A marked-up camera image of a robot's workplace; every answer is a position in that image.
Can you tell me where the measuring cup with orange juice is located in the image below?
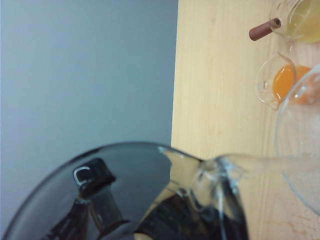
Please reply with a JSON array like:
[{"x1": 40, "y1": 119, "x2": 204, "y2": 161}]
[{"x1": 255, "y1": 51, "x2": 320, "y2": 111}]

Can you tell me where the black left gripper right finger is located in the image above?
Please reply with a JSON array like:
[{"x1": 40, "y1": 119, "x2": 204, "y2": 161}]
[{"x1": 136, "y1": 192, "x2": 223, "y2": 240}]

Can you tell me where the clear stemmed wine glass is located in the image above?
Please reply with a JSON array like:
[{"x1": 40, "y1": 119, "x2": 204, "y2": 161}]
[{"x1": 273, "y1": 63, "x2": 320, "y2": 216}]

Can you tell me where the measuring cup with yellow juice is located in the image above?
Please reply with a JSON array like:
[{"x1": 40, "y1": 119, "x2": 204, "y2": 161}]
[{"x1": 271, "y1": 0, "x2": 320, "y2": 45}]

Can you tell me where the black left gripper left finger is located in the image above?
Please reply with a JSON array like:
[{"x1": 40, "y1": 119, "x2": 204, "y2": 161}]
[{"x1": 72, "y1": 158, "x2": 125, "y2": 233}]

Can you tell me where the smoky grey glass measuring cup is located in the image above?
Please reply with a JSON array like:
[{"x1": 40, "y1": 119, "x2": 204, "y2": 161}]
[{"x1": 0, "y1": 141, "x2": 281, "y2": 240}]

